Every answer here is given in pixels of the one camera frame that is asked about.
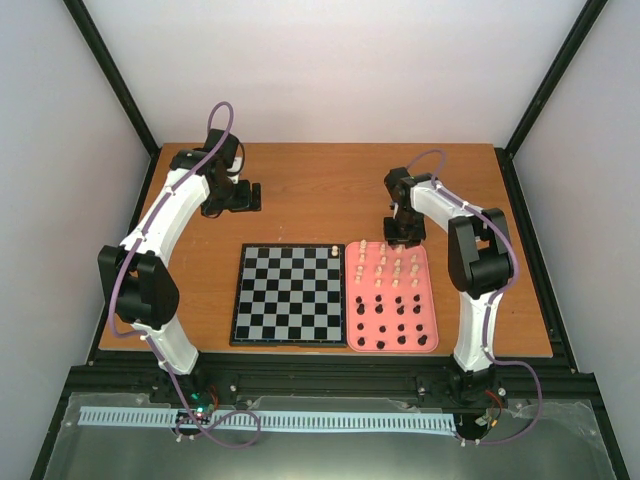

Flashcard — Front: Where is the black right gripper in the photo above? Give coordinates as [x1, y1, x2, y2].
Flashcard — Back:
[383, 208, 426, 249]

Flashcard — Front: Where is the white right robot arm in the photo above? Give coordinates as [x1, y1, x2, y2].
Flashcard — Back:
[383, 167, 518, 405]

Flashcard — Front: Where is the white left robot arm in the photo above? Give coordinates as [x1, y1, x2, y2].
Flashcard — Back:
[98, 143, 252, 403]

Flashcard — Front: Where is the pink piece tray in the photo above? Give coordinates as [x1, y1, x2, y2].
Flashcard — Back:
[345, 240, 439, 354]

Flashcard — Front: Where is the black white chessboard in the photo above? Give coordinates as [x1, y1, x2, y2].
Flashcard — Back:
[230, 243, 346, 347]

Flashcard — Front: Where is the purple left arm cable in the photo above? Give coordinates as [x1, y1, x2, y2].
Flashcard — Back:
[108, 102, 262, 449]

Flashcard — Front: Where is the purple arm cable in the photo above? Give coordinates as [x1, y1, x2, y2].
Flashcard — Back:
[108, 102, 262, 449]
[407, 148, 545, 448]

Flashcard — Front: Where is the black aluminium frame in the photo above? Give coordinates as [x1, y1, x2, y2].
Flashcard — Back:
[32, 1, 629, 479]

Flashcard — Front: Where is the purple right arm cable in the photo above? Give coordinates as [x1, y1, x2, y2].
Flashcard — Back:
[407, 148, 545, 448]

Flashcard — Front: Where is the light blue cable duct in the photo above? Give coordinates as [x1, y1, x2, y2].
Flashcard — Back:
[77, 406, 456, 436]

